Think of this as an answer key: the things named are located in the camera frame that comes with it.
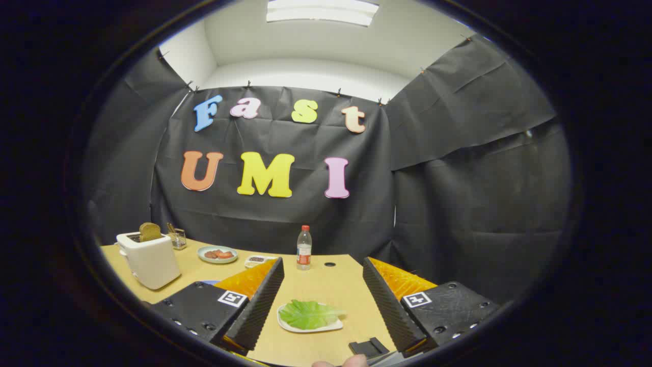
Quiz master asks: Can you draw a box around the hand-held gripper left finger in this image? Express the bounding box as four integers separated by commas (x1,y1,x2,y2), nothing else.
150,257,285,356

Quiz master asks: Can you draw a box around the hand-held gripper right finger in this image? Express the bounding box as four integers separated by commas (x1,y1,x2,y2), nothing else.
363,257,502,357

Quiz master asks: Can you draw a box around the green lettuce leaf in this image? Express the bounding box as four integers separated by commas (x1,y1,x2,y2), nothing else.
279,300,347,330

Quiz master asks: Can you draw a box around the black clamp block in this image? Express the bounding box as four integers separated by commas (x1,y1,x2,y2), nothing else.
349,337,390,357

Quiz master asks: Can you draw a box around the white square plate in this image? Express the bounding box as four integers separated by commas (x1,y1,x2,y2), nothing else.
277,301,344,334

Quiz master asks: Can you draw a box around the clear water bottle red cap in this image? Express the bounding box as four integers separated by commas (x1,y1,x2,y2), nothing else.
296,225,312,271

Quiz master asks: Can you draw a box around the pale green round plate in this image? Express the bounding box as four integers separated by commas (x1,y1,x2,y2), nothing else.
197,246,238,264

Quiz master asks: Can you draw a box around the white toaster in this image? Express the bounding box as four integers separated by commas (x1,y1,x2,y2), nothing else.
116,232,181,290

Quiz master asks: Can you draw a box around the ceiling light panel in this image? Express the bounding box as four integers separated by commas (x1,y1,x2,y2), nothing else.
266,0,380,27

